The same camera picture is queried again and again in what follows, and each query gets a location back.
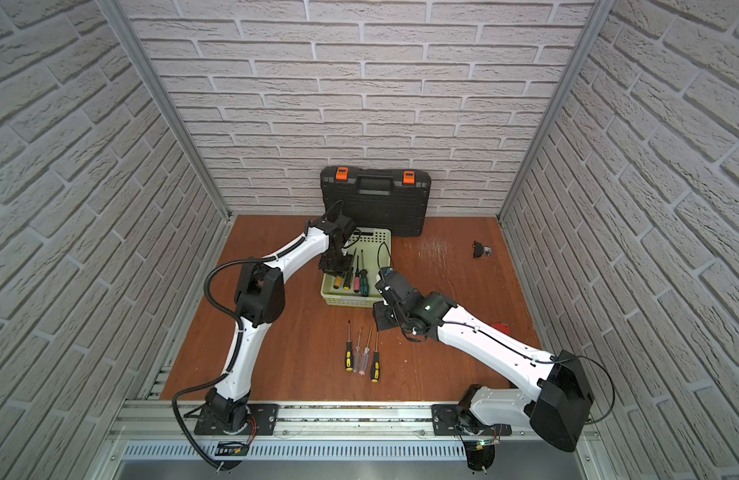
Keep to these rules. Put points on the pink handle screwdriver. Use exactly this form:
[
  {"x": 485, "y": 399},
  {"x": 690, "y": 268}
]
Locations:
[{"x": 356, "y": 279}]

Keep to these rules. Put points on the black plastic tool case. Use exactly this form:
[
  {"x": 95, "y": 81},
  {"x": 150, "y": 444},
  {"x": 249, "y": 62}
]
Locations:
[{"x": 391, "y": 199}]

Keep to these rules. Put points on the clear handle small screwdriver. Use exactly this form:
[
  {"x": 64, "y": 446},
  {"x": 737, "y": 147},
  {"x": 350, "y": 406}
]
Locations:
[{"x": 356, "y": 352}]

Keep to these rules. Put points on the red pipe wrench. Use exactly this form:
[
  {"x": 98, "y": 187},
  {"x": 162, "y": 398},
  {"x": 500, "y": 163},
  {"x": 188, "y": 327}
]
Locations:
[{"x": 503, "y": 328}]

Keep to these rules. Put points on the light green plastic bin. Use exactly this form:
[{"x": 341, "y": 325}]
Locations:
[{"x": 369, "y": 249}]

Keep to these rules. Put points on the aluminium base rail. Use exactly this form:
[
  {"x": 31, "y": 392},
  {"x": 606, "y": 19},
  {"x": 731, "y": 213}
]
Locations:
[{"x": 349, "y": 420}]

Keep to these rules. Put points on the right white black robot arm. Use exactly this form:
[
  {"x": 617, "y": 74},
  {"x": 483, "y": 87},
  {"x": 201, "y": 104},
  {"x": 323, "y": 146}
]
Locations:
[{"x": 551, "y": 392}]

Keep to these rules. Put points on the clear red handle screwdriver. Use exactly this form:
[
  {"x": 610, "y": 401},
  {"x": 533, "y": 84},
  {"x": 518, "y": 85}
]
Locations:
[{"x": 364, "y": 360}]

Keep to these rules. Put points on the small black knob object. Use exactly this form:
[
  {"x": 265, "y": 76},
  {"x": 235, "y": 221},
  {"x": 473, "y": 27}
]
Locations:
[{"x": 481, "y": 250}]

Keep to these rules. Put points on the black yellow screwdriver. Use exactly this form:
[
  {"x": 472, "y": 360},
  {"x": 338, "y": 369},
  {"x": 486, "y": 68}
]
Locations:
[
  {"x": 376, "y": 366},
  {"x": 348, "y": 358}
]

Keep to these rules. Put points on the green black handle screwdriver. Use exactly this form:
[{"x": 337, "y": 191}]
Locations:
[{"x": 363, "y": 278}]

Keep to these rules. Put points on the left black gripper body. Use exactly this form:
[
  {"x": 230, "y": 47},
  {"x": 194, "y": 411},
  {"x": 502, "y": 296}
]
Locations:
[{"x": 338, "y": 264}]

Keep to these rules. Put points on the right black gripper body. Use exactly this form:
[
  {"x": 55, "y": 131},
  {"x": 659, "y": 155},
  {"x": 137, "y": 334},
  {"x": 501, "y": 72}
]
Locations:
[{"x": 388, "y": 319}]

